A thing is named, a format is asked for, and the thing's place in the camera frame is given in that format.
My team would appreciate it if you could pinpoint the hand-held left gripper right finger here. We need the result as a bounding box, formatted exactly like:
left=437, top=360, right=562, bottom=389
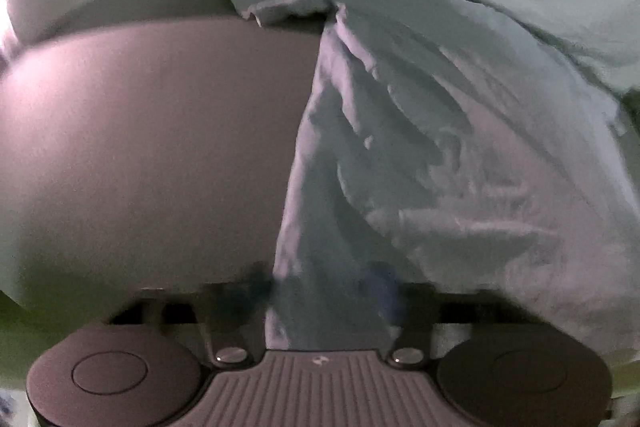
left=362, top=264, right=531, bottom=368

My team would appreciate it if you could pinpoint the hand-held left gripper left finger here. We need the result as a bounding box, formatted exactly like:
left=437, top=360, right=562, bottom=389
left=112, top=264, right=273, bottom=367

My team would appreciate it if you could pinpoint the light blue t-shirt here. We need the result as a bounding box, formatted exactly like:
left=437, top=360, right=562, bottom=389
left=227, top=0, right=640, bottom=353

